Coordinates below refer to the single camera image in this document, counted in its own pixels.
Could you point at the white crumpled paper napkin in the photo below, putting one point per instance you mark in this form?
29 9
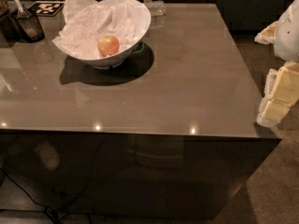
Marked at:
86 21

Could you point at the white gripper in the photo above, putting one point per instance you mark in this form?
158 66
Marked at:
288 34

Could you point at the orange red apple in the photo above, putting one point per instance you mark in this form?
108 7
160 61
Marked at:
108 45

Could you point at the black container with scoop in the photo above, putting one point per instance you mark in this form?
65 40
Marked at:
27 23

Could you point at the clear plastic container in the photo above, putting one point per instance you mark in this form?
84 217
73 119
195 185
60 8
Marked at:
156 8

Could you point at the white bowl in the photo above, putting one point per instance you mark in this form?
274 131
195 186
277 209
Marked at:
142 21

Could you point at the black white marker tag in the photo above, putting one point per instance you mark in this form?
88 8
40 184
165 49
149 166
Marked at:
46 8

